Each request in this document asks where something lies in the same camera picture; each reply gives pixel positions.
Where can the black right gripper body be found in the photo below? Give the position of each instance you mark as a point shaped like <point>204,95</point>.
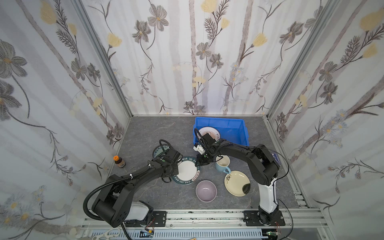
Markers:
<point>205,145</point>

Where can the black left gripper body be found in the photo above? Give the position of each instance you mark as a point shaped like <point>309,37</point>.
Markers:
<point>176,159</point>

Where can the green patterned small plate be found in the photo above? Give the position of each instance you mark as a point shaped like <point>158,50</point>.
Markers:
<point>160,150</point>

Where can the orange sunburst plate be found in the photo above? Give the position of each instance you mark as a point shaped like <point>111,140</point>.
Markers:
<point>214,133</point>

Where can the white plate green lettered rim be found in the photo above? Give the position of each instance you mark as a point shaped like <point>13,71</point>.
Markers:
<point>188,171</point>

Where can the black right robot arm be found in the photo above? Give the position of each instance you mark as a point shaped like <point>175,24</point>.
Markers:
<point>262,165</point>

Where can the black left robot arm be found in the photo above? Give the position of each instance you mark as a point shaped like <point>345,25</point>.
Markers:
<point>112,201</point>

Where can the blue plastic bin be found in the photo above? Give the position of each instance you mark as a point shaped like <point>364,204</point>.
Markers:
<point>233,130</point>

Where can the light blue mug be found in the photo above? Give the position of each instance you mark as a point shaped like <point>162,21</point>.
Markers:
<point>222,164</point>

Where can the cream floral plate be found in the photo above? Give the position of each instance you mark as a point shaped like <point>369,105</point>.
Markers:
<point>237,184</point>

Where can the purple bowl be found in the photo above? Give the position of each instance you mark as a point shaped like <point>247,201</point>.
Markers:
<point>206,191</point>

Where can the brown bottle orange cap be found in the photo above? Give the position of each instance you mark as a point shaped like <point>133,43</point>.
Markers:
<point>119,161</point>

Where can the blue rectangular device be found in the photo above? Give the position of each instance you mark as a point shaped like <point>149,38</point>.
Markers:
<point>276,157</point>

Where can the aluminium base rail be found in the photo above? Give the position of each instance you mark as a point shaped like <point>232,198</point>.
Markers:
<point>291,224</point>

